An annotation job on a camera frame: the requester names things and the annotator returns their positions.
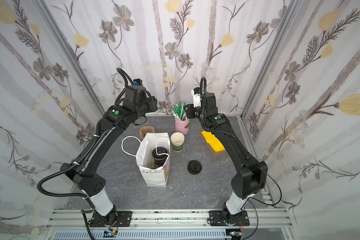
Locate green white straw bundle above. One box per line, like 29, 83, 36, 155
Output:
172, 102, 188, 121

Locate aluminium mounting rail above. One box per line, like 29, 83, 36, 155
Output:
42, 207, 298, 240

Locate black paper coffee cup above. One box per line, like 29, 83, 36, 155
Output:
154, 158, 167, 169

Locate pink cup holder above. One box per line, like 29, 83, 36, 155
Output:
175, 118, 190, 135

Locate black cup lid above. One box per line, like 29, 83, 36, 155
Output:
152, 147, 169, 161

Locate stack of black lids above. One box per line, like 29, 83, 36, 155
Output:
188, 160, 202, 175

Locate yellow napkins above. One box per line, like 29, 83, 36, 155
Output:
201, 130, 225, 153

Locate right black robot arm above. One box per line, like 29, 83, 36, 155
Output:
186, 88, 268, 226

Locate white cartoon paper gift bag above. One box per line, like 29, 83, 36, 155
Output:
121, 133, 171, 188

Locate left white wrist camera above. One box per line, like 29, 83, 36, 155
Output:
134, 79, 143, 86

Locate stacked green paper cups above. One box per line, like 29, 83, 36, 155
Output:
170, 132, 185, 152

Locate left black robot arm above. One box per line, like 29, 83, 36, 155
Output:
37, 85, 158, 227

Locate brown cardboard tray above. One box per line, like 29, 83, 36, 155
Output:
200, 130, 226, 157

